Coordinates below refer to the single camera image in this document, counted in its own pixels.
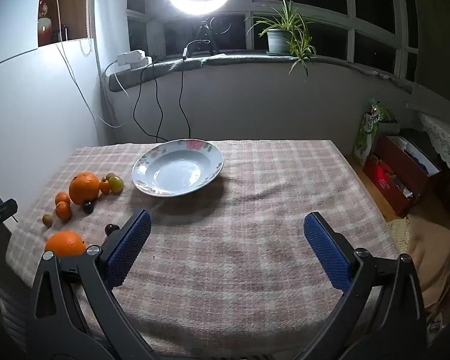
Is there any red white ornament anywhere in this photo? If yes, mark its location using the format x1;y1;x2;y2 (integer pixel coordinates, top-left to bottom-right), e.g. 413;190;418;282
38;0;53;46

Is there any potted spider plant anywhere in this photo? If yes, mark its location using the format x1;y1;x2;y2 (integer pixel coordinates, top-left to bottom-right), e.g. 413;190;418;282
245;0;317;81

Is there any white window frame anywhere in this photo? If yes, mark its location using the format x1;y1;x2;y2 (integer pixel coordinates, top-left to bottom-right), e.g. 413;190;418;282
127;0;421;83

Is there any large smooth orange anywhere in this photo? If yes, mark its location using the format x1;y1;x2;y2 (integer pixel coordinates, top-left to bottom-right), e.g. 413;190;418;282
44;231;88;257

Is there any black cable with controller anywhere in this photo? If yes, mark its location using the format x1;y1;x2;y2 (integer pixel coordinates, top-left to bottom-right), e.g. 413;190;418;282
178;43;211;141

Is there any floral white plate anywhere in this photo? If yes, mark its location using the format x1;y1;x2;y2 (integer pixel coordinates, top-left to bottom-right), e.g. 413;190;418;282
131;139;224;198

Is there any woven straw mat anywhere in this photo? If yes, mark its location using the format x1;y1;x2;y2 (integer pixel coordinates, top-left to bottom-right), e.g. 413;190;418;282
386;217;413;252

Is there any beige cushion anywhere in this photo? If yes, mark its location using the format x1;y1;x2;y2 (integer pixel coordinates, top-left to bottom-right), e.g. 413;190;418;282
405;214;450;312

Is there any green snack bag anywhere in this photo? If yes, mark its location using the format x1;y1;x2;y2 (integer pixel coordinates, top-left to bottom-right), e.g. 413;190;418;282
354;98;389;160

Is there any long white cable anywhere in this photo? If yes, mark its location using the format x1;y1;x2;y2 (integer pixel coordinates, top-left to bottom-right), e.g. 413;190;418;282
53;0;132;128

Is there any white lace cloth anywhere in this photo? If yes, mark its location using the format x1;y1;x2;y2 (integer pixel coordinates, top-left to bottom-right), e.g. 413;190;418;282
418;112;450;186

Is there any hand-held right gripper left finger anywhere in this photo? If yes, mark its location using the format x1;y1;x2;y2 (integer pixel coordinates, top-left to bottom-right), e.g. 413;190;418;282
24;210;154;360

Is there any pink plaid blanket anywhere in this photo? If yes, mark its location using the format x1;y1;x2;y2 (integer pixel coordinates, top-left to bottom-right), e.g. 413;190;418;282
5;139;400;360

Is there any red cardboard box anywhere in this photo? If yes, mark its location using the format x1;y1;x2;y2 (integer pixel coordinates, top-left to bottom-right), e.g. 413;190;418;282
362;135;441;216

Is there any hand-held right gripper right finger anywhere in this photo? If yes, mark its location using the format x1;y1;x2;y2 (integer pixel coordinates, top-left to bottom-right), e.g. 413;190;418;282
300;212;428;360

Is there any grey windowsill cloth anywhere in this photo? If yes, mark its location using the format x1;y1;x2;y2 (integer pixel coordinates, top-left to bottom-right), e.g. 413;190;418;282
109;53;413;94

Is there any wooden cabinet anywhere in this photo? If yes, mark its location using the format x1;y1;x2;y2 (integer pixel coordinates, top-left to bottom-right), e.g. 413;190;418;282
37;0;91;47

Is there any dark curtain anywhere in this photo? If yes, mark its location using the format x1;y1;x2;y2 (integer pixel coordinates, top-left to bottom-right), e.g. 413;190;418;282
409;0;450;94

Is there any black tripod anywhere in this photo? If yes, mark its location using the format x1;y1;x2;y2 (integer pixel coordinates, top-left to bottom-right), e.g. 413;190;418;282
193;16;220;55

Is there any large bumpy orange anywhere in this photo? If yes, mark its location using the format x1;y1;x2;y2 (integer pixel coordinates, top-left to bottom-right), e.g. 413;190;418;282
68;172;101;205

